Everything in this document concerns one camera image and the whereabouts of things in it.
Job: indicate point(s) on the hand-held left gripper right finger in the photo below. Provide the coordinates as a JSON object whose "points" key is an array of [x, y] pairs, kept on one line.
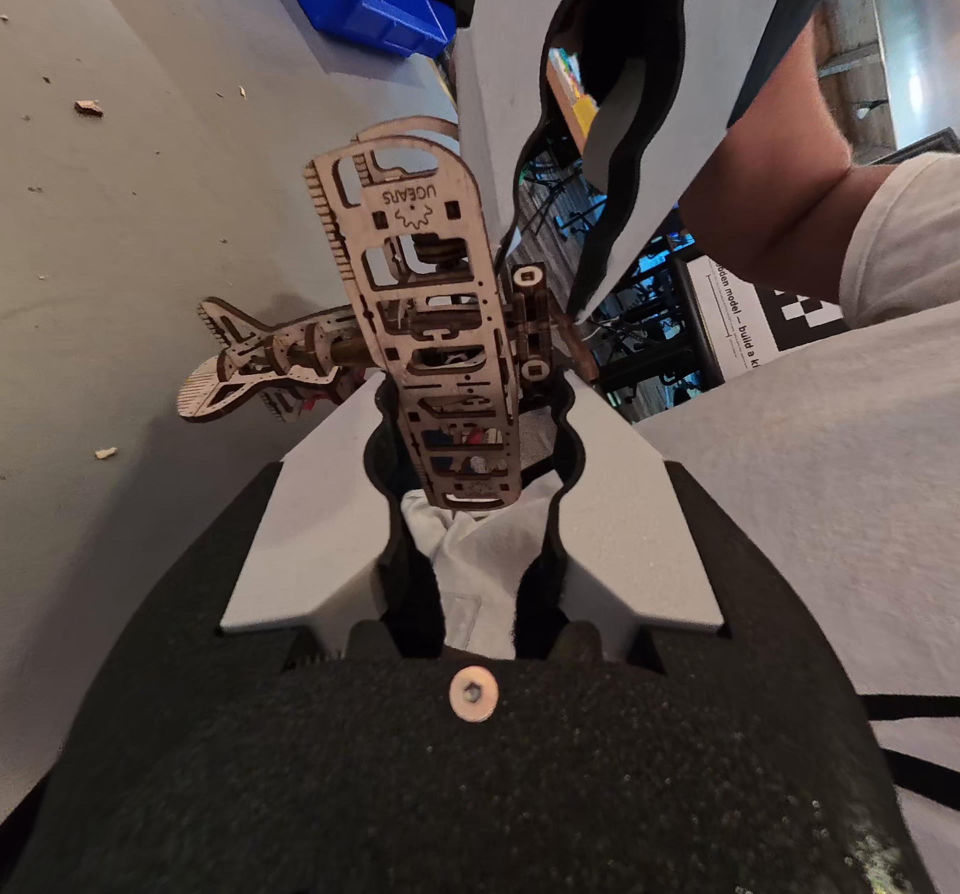
{"points": [[630, 534]]}

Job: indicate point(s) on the white marker sign on stand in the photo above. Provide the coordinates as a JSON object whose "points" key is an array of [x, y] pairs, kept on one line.
{"points": [[731, 316]]}

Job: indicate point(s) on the person's right forearm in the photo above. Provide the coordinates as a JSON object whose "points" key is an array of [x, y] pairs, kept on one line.
{"points": [[772, 196]]}

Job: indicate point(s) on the wooden biplane model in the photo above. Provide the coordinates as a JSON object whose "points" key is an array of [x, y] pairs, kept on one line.
{"points": [[450, 339]]}

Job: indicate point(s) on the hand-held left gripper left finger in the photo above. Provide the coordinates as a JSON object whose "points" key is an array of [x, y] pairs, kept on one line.
{"points": [[315, 534]]}

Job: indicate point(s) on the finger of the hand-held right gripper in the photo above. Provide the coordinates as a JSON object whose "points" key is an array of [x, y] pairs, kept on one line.
{"points": [[502, 46], [720, 46]]}

